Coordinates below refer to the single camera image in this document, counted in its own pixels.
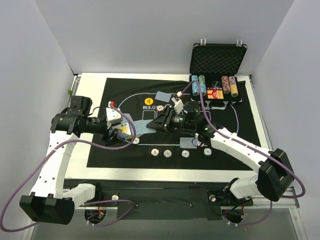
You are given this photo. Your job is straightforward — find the yellow dealer button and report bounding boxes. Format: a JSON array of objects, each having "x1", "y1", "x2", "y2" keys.
[{"x1": 144, "y1": 97, "x2": 154, "y2": 106}]

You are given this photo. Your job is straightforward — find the grey white chip stack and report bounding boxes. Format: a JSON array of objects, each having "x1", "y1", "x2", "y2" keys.
[{"x1": 163, "y1": 149, "x2": 172, "y2": 158}]

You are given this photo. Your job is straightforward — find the red white chip stack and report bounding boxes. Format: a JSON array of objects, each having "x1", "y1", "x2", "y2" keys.
[{"x1": 150, "y1": 148, "x2": 160, "y2": 156}]

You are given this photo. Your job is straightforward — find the grey white single chip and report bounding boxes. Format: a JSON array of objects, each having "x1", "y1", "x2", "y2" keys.
[{"x1": 133, "y1": 138, "x2": 140, "y2": 145}]

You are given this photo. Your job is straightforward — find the blue white chip stack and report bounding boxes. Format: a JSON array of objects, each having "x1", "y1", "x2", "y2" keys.
[{"x1": 181, "y1": 150, "x2": 190, "y2": 158}]

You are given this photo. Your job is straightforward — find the blue playing card deck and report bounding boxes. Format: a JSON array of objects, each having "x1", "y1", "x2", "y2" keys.
[{"x1": 108, "y1": 122, "x2": 137, "y2": 140}]

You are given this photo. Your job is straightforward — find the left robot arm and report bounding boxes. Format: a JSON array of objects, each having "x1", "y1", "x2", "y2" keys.
[{"x1": 19, "y1": 96, "x2": 138, "y2": 225}]

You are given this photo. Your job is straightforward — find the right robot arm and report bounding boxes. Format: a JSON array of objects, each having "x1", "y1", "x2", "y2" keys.
[{"x1": 160, "y1": 97, "x2": 294, "y2": 205}]

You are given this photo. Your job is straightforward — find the black poker table mat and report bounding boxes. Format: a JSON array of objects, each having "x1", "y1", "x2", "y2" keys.
[{"x1": 87, "y1": 78, "x2": 260, "y2": 171}]

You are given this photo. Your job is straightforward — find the blue chip row left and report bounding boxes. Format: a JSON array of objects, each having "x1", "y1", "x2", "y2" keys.
[{"x1": 191, "y1": 75, "x2": 200, "y2": 97}]

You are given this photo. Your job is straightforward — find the blue chip row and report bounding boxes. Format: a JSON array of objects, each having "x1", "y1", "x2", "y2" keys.
[
  {"x1": 191, "y1": 75, "x2": 200, "y2": 97},
  {"x1": 198, "y1": 75, "x2": 207, "y2": 96}
]

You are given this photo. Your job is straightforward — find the red orange card deck box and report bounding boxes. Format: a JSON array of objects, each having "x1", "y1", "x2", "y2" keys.
[{"x1": 207, "y1": 89, "x2": 224, "y2": 100}]

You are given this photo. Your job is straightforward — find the blue chip row right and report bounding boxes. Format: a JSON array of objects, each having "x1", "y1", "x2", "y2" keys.
[{"x1": 198, "y1": 75, "x2": 207, "y2": 96}]

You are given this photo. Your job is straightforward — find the clear round button in case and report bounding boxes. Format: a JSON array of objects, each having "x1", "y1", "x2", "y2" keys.
[{"x1": 212, "y1": 80, "x2": 221, "y2": 88}]

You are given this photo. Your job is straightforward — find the red chip row in case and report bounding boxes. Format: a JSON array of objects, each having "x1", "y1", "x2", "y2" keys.
[{"x1": 221, "y1": 75, "x2": 231, "y2": 94}]

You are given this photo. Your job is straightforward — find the tan chip row in case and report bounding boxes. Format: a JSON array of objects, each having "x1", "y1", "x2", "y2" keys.
[{"x1": 228, "y1": 76, "x2": 239, "y2": 98}]

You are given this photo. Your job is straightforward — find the black poker chip case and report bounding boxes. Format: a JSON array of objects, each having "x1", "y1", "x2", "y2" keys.
[{"x1": 189, "y1": 38, "x2": 248, "y2": 108}]

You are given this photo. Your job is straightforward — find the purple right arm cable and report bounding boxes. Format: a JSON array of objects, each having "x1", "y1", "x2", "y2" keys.
[{"x1": 178, "y1": 80, "x2": 306, "y2": 227}]

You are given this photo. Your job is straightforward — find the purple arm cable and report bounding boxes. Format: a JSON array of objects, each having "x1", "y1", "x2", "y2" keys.
[
  {"x1": 178, "y1": 80, "x2": 306, "y2": 227},
  {"x1": 0, "y1": 103, "x2": 138, "y2": 232}
]

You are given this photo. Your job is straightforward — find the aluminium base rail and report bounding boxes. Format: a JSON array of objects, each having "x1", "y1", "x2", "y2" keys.
[{"x1": 77, "y1": 195, "x2": 300, "y2": 210}]

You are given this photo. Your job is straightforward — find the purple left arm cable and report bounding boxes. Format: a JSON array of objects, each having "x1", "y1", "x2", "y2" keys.
[{"x1": 0, "y1": 103, "x2": 138, "y2": 232}]

